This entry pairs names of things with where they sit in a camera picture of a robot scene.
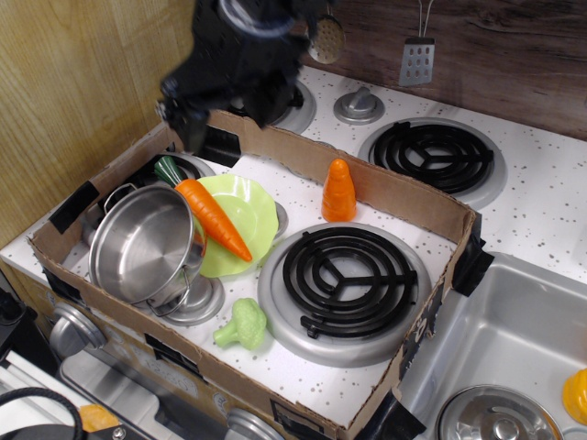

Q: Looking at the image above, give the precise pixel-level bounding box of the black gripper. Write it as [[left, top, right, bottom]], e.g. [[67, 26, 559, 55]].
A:
[[158, 28, 303, 154]]

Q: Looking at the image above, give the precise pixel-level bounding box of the orange toy carrot green stem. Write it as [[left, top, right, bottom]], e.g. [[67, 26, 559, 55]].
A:
[[154, 156, 252, 262]]

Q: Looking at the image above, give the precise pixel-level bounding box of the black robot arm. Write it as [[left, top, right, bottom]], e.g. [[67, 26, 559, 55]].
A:
[[157, 0, 328, 153]]

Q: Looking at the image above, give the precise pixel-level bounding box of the light green plastic plate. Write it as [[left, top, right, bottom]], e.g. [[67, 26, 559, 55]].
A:
[[199, 174, 279, 278]]

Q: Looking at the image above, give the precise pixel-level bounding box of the front left black burner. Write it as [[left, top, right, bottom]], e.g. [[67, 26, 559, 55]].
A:
[[126, 152, 216, 188]]

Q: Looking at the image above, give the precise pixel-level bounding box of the black burner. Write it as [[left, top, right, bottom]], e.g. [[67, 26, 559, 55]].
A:
[[258, 223, 432, 368], [126, 152, 216, 188], [228, 78, 317, 134], [358, 117, 507, 210]]

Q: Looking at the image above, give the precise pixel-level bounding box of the back left black burner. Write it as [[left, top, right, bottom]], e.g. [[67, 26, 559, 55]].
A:
[[228, 78, 317, 134]]

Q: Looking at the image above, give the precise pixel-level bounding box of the hanging perforated metal spoon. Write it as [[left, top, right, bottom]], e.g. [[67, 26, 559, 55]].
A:
[[305, 2, 346, 65]]

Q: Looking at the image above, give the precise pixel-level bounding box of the silver stove knob top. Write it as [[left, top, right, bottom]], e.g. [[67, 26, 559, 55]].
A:
[[333, 86, 385, 126]]

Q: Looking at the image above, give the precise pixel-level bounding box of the orange cone-shaped toy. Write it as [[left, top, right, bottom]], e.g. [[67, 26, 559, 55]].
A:
[[321, 159, 357, 222]]

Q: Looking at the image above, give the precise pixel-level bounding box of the stainless steel pot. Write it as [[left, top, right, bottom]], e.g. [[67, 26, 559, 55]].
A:
[[89, 185, 207, 316]]

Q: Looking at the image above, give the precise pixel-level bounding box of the silver knob under pot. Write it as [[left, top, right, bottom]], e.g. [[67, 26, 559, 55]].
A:
[[156, 276, 225, 326]]

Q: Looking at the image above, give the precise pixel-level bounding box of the hanging slotted metal spatula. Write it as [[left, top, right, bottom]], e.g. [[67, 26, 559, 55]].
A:
[[398, 1, 436, 87]]

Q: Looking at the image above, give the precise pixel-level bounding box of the green toy broccoli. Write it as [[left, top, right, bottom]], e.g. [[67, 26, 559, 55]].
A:
[[213, 298, 267, 350]]

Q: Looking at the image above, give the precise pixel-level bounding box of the front right black burner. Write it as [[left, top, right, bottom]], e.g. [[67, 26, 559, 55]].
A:
[[258, 223, 432, 368]]

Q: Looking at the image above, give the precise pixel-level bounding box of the back right black burner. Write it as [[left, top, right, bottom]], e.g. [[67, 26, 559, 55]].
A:
[[358, 117, 507, 210]]

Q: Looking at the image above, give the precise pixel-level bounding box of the silver front knob left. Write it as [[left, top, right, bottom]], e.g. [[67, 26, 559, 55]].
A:
[[50, 302, 106, 358]]

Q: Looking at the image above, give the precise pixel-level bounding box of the silver front knob middle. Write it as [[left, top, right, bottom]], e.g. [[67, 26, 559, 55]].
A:
[[224, 408, 273, 440]]

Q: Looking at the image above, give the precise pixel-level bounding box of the brown cardboard fence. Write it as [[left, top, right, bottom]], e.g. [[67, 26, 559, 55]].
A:
[[30, 124, 482, 439]]

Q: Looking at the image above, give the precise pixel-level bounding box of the orange toy bottom left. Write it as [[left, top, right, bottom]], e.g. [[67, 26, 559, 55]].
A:
[[79, 403, 120, 433]]

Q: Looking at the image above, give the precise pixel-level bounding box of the silver toy sink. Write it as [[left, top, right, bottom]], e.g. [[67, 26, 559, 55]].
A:
[[400, 253, 586, 439]]

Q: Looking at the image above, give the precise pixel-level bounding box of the silver pot lid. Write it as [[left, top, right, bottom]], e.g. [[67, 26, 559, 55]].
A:
[[435, 385, 564, 439]]

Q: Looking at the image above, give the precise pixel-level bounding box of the yellow toy in sink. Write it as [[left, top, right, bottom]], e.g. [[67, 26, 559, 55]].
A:
[[562, 368, 587, 425]]

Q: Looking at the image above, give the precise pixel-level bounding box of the black cable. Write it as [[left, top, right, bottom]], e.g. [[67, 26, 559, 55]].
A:
[[0, 387, 84, 440]]

